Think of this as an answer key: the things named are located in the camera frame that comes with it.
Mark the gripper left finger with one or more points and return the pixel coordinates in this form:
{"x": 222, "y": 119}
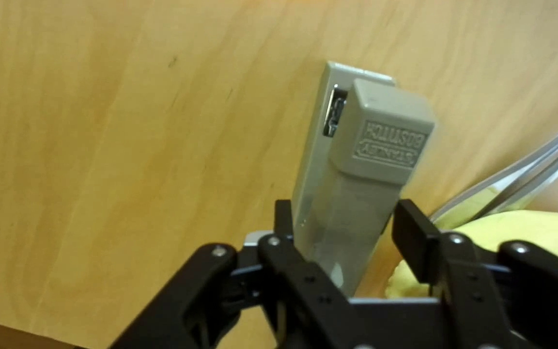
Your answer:
{"x": 211, "y": 295}

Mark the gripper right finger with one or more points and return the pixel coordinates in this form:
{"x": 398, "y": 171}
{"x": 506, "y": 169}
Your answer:
{"x": 502, "y": 295}

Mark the grey stapler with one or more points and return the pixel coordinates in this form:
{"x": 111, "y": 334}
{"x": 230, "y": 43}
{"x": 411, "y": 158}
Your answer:
{"x": 356, "y": 169}

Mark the clear plastic sleeve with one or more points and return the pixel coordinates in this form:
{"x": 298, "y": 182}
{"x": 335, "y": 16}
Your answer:
{"x": 526, "y": 174}

